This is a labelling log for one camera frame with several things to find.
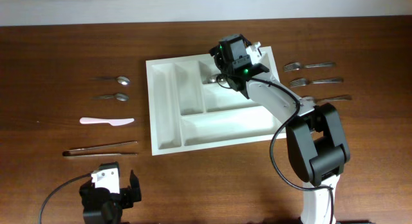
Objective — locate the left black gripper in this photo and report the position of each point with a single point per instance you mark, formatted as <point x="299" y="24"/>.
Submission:
<point x="127" y="200"/>

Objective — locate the large metal spoon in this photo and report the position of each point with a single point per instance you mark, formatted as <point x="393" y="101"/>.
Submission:
<point x="216" y="78"/>
<point x="329" y="99"/>

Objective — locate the metal fork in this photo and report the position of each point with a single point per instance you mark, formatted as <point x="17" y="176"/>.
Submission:
<point x="294" y="66"/>
<point x="304" y="82"/>

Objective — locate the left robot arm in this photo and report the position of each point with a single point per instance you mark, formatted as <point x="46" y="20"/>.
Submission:
<point x="104" y="201"/>

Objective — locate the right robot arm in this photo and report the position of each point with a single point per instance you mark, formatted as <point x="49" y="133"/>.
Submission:
<point x="317" y="146"/>

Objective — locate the metal kitchen tongs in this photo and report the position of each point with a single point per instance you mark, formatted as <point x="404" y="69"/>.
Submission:
<point x="98" y="150"/>

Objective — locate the pink plastic knife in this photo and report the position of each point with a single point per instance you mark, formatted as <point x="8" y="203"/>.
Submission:
<point x="112" y="122"/>

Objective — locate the lower small teaspoon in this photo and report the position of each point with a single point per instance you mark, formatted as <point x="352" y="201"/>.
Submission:
<point x="119" y="96"/>

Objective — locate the small teaspoon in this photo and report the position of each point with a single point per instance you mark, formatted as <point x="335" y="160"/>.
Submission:
<point x="120" y="79"/>
<point x="119" y="96"/>

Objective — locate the white plastic cutlery tray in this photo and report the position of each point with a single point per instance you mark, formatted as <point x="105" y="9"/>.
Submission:
<point x="187" y="112"/>

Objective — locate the upper small teaspoon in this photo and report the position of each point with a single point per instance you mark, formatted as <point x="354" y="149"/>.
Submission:
<point x="120" y="79"/>

